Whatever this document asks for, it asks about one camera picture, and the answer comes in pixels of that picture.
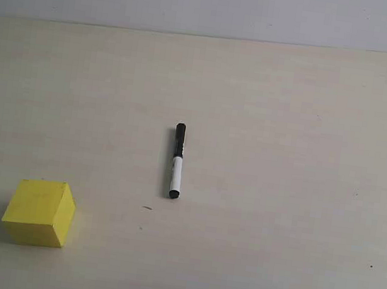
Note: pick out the black and white marker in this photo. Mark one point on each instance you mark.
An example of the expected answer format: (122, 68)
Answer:
(177, 166)

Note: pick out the yellow cube block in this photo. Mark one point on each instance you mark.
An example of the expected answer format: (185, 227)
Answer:
(40, 213)

